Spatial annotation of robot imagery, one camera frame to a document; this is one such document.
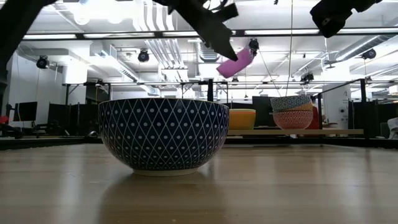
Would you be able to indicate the standing person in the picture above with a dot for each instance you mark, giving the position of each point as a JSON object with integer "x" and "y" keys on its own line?
{"x": 315, "y": 119}

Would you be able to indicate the black hanging camera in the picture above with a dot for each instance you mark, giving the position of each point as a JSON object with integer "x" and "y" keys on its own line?
{"x": 253, "y": 45}

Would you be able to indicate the red wave-pattern ceramic bowl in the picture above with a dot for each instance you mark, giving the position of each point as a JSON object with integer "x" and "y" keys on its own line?
{"x": 292, "y": 119}

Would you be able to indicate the wooden shelf with black posts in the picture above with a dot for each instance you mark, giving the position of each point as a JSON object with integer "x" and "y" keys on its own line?
{"x": 326, "y": 132}

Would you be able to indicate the large dark monitor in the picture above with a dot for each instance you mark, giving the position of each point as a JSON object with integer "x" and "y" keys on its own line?
{"x": 262, "y": 112}

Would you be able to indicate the black background equipment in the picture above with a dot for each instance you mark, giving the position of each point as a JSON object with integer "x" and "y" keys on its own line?
{"x": 46, "y": 129}

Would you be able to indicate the navy diamond-pattern ceramic bowl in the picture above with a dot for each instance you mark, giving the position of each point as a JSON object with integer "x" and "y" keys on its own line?
{"x": 163, "y": 137}

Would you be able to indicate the dark office partition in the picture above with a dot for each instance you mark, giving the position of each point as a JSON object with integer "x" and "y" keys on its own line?
{"x": 73, "y": 119}

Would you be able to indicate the black computer monitor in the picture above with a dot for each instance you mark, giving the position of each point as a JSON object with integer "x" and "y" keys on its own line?
{"x": 25, "y": 111}

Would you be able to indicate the red object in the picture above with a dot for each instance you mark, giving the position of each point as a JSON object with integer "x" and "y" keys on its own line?
{"x": 3, "y": 119}

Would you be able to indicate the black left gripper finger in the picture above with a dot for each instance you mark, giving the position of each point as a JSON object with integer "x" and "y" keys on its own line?
{"x": 227, "y": 12}
{"x": 214, "y": 34}

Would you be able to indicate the purple plastic bowl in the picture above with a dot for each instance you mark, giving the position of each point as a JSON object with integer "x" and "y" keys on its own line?
{"x": 233, "y": 67}

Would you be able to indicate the black overhead frame bar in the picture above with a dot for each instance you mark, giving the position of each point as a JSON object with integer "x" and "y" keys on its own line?
{"x": 124, "y": 39}

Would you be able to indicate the black ceiling spot camera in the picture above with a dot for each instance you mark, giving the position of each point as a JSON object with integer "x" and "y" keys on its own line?
{"x": 143, "y": 56}
{"x": 42, "y": 62}
{"x": 369, "y": 53}

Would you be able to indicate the silver ceiling air duct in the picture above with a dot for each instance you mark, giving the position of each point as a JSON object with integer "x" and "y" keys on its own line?
{"x": 207, "y": 54}

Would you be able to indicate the white cabinet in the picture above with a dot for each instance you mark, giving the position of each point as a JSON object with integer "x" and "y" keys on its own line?
{"x": 335, "y": 102}

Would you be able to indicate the teal patterned ceramic bowl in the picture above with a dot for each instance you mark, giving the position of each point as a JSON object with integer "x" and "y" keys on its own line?
{"x": 289, "y": 102}

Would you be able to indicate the orange patterned ceramic bowl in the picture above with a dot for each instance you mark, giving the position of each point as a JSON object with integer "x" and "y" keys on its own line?
{"x": 307, "y": 108}

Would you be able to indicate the orange plastic bowl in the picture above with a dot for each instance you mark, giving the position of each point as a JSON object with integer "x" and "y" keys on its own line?
{"x": 242, "y": 119}

